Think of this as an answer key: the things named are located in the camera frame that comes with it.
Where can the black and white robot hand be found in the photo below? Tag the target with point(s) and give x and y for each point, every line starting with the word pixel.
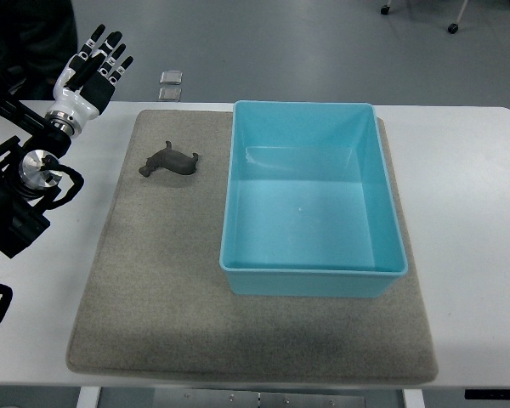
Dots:
pixel 87 83

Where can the brown toy hippo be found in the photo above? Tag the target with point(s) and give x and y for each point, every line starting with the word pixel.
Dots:
pixel 171 160

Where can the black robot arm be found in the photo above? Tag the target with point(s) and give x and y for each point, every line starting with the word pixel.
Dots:
pixel 32 178

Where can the blue plastic box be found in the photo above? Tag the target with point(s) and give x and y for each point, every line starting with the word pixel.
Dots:
pixel 309 210

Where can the lower metal floor plate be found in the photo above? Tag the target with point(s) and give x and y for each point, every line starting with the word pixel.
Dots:
pixel 170 94

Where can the metal floor plate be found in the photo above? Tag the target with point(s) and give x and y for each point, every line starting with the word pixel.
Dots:
pixel 170 94
pixel 172 77

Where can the upper metal floor plate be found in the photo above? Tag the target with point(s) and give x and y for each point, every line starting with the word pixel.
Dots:
pixel 172 77

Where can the grey felt mat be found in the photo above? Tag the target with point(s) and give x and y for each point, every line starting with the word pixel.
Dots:
pixel 158 305

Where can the black caster wheel right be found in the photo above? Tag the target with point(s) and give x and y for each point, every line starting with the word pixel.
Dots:
pixel 452 28

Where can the black table control panel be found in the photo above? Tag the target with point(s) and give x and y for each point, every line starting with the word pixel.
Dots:
pixel 487 394

